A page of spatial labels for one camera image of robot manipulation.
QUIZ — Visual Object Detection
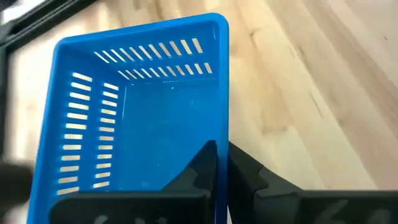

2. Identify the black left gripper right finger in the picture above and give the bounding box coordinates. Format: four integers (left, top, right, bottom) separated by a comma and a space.
228, 141, 398, 224

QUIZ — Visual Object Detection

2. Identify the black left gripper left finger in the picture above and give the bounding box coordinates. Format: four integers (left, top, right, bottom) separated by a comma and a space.
49, 139, 218, 224

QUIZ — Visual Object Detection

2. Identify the blue slotted plastic basket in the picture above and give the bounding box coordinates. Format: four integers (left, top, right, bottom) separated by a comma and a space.
26, 12, 231, 224

